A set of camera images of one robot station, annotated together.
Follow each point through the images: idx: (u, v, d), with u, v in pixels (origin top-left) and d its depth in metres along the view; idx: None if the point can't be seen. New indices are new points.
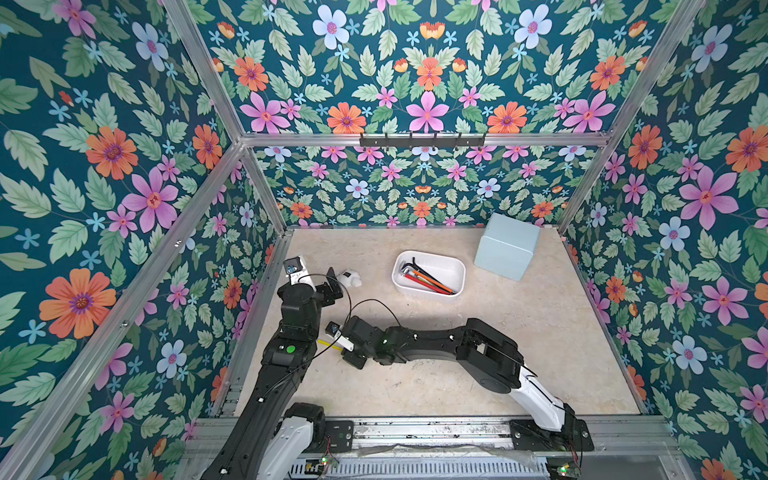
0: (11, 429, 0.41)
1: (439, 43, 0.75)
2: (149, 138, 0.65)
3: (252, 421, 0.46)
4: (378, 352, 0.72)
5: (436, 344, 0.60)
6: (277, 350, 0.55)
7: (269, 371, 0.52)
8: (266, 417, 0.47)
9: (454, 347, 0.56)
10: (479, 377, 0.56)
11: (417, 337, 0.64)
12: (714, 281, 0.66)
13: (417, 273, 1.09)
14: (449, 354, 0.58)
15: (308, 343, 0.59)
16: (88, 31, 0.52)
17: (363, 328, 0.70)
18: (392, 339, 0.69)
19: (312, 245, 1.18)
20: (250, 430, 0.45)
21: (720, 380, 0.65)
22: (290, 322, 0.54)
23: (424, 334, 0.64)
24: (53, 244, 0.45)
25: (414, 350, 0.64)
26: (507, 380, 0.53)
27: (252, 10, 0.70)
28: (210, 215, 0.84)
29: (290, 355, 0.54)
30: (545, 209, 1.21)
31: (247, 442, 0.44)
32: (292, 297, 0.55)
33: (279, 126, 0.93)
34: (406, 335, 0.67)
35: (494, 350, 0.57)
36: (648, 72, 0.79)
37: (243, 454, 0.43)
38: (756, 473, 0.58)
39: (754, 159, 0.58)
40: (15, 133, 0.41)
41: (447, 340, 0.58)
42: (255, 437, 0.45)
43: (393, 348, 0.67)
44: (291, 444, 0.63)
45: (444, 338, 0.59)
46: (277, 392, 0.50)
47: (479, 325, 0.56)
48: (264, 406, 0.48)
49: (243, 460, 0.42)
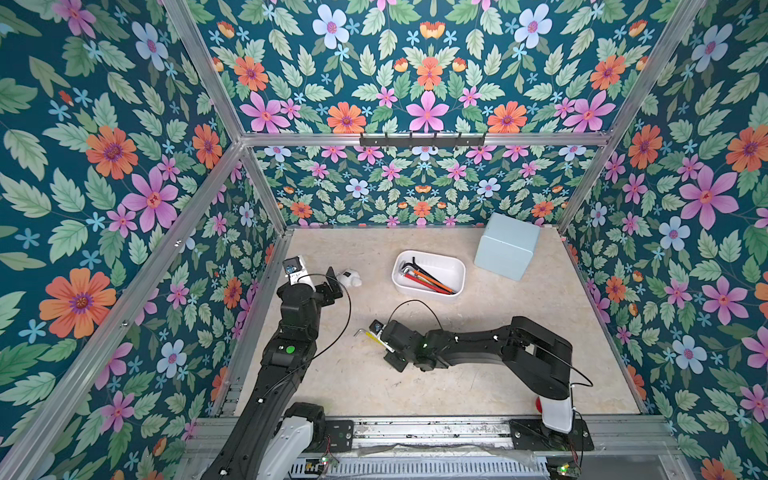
0: (11, 429, 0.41)
1: (439, 43, 0.75)
2: (149, 138, 0.65)
3: (252, 421, 0.46)
4: (419, 356, 0.67)
5: (481, 346, 0.55)
6: (277, 350, 0.55)
7: (269, 371, 0.52)
8: (266, 417, 0.47)
9: (499, 349, 0.51)
10: (531, 381, 0.50)
11: (459, 340, 0.60)
12: (714, 281, 0.66)
13: (417, 273, 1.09)
14: (493, 355, 0.54)
15: (308, 342, 0.58)
16: (88, 31, 0.52)
17: (402, 333, 0.69)
18: (431, 343, 0.66)
19: (312, 245, 1.18)
20: (250, 431, 0.45)
21: (720, 380, 0.65)
22: (289, 322, 0.54)
23: (468, 337, 0.59)
24: (53, 244, 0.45)
25: (456, 352, 0.60)
26: (562, 384, 0.47)
27: (252, 10, 0.70)
28: (210, 215, 0.84)
29: (289, 355, 0.54)
30: (545, 208, 1.20)
31: (247, 443, 0.44)
32: (292, 297, 0.55)
33: (279, 125, 0.93)
34: (448, 338, 0.63)
35: (545, 352, 0.51)
36: (648, 72, 0.79)
37: (243, 455, 0.43)
38: (756, 473, 0.58)
39: (754, 159, 0.58)
40: (15, 133, 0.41)
41: (491, 342, 0.54)
42: (255, 438, 0.45)
43: (433, 352, 0.64)
44: (291, 443, 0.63)
45: (489, 340, 0.55)
46: (277, 393, 0.49)
47: (528, 324, 0.52)
48: (264, 406, 0.48)
49: (243, 461, 0.42)
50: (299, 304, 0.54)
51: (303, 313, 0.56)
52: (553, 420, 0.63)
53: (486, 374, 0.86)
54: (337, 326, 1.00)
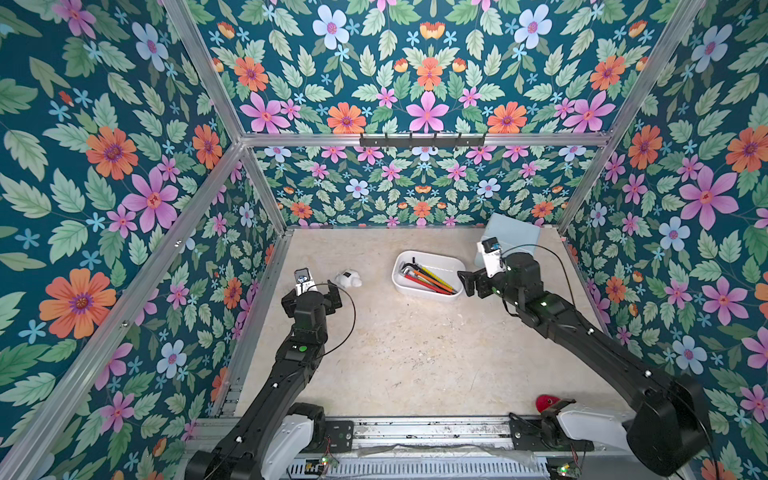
0: (11, 430, 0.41)
1: (439, 43, 0.75)
2: (149, 138, 0.65)
3: (266, 401, 0.50)
4: (527, 309, 0.59)
5: (617, 367, 0.47)
6: (290, 349, 0.60)
7: (284, 363, 0.57)
8: (279, 400, 0.50)
9: (641, 386, 0.43)
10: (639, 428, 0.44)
11: (590, 332, 0.51)
12: (714, 281, 0.66)
13: (417, 273, 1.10)
14: (624, 382, 0.46)
15: (317, 346, 0.62)
16: (88, 31, 0.52)
17: (532, 277, 0.60)
18: (554, 307, 0.57)
19: (312, 246, 1.18)
20: (264, 409, 0.49)
21: (720, 380, 0.65)
22: (300, 325, 0.60)
23: (605, 338, 0.49)
24: (53, 244, 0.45)
25: (577, 337, 0.53)
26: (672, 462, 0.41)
27: (253, 10, 0.70)
28: (210, 215, 0.84)
29: (302, 353, 0.59)
30: (545, 208, 1.20)
31: (262, 418, 0.47)
32: (304, 302, 0.61)
33: (279, 126, 0.93)
34: (579, 318, 0.54)
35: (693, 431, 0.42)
36: (648, 72, 0.79)
37: (258, 427, 0.46)
38: (756, 473, 0.58)
39: (754, 159, 0.58)
40: (16, 133, 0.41)
41: (638, 373, 0.44)
42: (270, 413, 0.48)
43: (548, 313, 0.56)
44: (287, 443, 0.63)
45: (634, 366, 0.45)
46: (290, 381, 0.54)
47: (695, 390, 0.41)
48: (277, 390, 0.52)
49: (257, 432, 0.45)
50: (311, 307, 0.60)
51: (315, 318, 0.62)
52: (568, 420, 0.63)
53: (486, 374, 0.86)
54: (338, 327, 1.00)
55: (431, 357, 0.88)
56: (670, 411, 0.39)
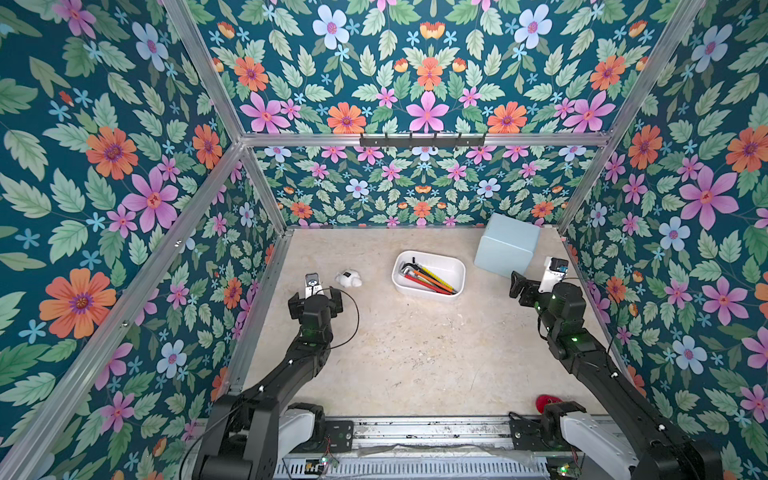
0: (11, 429, 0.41)
1: (439, 43, 0.75)
2: (149, 138, 0.65)
3: (284, 370, 0.56)
4: (558, 341, 0.61)
5: (632, 414, 0.46)
6: (302, 343, 0.67)
7: (299, 350, 0.64)
8: (297, 368, 0.57)
9: (650, 436, 0.43)
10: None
11: (612, 376, 0.52)
12: (714, 281, 0.66)
13: (417, 273, 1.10)
14: (636, 432, 0.46)
15: (324, 345, 0.68)
16: (88, 31, 0.52)
17: (576, 314, 0.59)
18: (583, 346, 0.58)
19: (312, 246, 1.18)
20: (285, 372, 0.55)
21: (721, 380, 0.65)
22: (308, 325, 0.65)
23: (628, 386, 0.49)
24: (53, 244, 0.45)
25: (598, 376, 0.53)
26: None
27: (253, 10, 0.70)
28: (210, 216, 0.84)
29: (312, 346, 0.66)
30: (545, 208, 1.20)
31: (282, 377, 0.54)
32: (312, 304, 0.67)
33: (279, 126, 0.93)
34: (607, 361, 0.54)
35: None
36: (648, 72, 0.79)
37: (278, 384, 0.52)
38: (756, 473, 0.58)
39: (754, 159, 0.58)
40: (16, 133, 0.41)
41: (653, 427, 0.43)
42: (290, 373, 0.55)
43: (576, 349, 0.57)
44: (289, 426, 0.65)
45: (651, 421, 0.44)
46: (303, 361, 0.60)
47: (711, 459, 0.41)
48: (294, 364, 0.58)
49: (277, 386, 0.51)
50: (319, 309, 0.66)
51: (321, 319, 0.68)
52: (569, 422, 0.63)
53: (486, 374, 0.86)
54: (338, 326, 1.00)
55: (431, 357, 0.88)
56: (674, 466, 0.39)
